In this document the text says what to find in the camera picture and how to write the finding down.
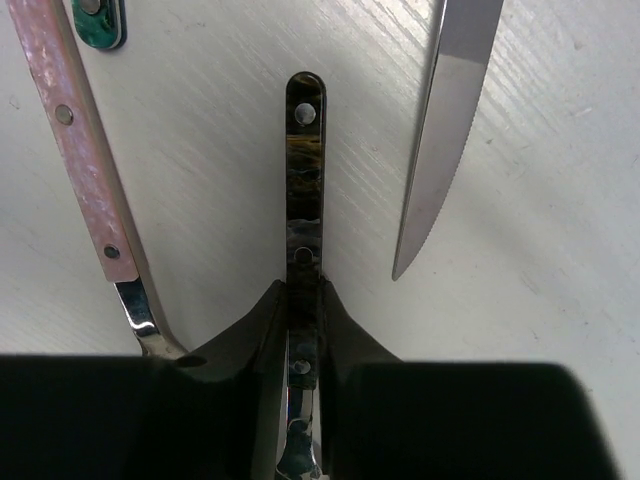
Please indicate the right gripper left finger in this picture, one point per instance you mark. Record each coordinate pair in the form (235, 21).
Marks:
(213, 414)

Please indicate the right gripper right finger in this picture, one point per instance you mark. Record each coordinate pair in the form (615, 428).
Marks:
(385, 418)

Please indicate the black handled spoon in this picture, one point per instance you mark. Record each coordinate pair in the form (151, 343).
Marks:
(305, 98)

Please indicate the teal handled knife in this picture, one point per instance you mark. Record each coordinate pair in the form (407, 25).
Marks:
(464, 34)

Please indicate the teal handled fork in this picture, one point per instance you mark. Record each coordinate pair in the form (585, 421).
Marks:
(100, 24)

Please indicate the pink handled fork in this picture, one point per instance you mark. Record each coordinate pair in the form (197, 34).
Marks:
(47, 40)

